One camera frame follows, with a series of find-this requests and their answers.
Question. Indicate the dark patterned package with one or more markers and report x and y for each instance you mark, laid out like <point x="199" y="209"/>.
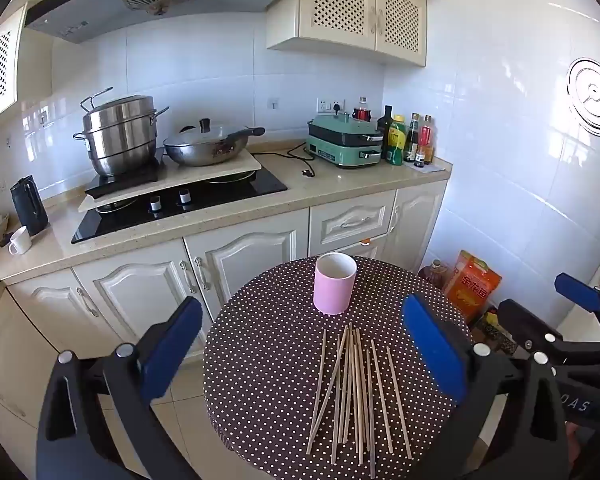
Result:
<point x="492" y="332"/>

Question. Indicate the dark oil bottle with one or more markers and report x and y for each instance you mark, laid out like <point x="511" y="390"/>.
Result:
<point x="385" y="130"/>

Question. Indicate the glass wok lid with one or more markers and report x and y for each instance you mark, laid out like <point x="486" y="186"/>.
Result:
<point x="205" y="135"/>

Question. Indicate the round polka-dot table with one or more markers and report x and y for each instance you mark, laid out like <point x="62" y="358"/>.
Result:
<point x="260" y="360"/>

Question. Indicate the white mug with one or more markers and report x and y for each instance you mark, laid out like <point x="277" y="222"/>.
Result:
<point x="21" y="242"/>

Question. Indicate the beige stone slab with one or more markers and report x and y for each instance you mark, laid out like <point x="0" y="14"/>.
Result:
<point x="220" y="172"/>

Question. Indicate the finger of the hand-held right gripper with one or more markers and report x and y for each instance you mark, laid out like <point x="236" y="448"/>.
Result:
<point x="577" y="292"/>
<point x="517" y="320"/>

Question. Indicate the grey range hood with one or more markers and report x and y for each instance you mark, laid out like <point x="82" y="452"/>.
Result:
<point x="105" y="10"/>

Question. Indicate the dark sauce bottle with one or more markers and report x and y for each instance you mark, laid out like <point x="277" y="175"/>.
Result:
<point x="412" y="137"/>

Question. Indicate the stainless steel steamer pot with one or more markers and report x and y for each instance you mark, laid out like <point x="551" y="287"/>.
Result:
<point x="120" y="135"/>

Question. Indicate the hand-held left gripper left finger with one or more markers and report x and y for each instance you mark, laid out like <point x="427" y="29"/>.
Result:
<point x="172" y="350"/>

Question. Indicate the black induction cooker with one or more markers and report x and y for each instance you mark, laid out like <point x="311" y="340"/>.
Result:
<point x="130" y="182"/>

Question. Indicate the cream lattice wall cabinet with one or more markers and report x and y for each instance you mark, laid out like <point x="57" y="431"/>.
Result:
<point x="300" y="15"/>
<point x="0" y="70"/>

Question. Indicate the cooking oil jug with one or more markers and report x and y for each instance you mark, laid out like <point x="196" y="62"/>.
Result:
<point x="432" y="277"/>

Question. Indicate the hob knob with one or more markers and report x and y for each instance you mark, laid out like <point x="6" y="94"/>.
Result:
<point x="184" y="197"/>
<point x="155" y="204"/>

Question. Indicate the small dark bottle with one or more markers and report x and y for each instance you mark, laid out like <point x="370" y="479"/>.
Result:
<point x="419" y="159"/>

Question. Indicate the steel wok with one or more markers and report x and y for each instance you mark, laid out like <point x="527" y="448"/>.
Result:
<point x="205" y="156"/>

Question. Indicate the green yellow bottle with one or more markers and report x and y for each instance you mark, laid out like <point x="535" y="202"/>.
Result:
<point x="396" y="142"/>

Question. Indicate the group of wooden chopsticks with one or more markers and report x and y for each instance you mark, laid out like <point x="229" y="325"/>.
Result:
<point x="354" y="390"/>

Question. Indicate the green electric cooker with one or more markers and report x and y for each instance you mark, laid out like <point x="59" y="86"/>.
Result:
<point x="340" y="145"/>

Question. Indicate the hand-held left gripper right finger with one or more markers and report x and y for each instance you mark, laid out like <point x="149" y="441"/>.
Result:
<point x="435" y="350"/>

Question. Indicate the red label sauce bottle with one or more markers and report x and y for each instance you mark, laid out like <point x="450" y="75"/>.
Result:
<point x="427" y="137"/>

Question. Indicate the orange rice bag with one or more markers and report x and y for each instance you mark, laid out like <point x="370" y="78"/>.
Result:
<point x="472" y="285"/>

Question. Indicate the black kettle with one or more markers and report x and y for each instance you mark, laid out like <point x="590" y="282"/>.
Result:
<point x="30" y="210"/>

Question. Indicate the cream base cabinet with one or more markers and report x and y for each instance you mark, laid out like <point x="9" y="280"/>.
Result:
<point x="250" y="250"/>

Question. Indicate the black glass gas hob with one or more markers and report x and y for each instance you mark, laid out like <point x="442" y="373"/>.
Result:
<point x="205" y="200"/>

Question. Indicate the pink cup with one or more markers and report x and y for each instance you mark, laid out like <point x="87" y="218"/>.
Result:
<point x="332" y="290"/>

